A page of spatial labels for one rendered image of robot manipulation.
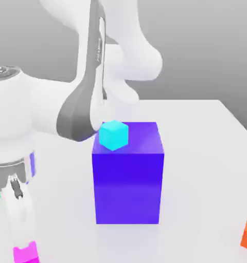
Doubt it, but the large blue box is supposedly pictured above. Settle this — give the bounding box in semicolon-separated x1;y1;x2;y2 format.
92;121;165;225

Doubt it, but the small magenta cube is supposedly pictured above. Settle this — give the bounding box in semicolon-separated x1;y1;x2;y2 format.
12;241;40;263

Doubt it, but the small cyan cube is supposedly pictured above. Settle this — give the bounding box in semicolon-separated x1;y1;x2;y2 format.
98;120;129;152

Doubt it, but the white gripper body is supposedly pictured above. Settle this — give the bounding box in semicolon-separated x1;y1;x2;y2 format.
2;185;37;250

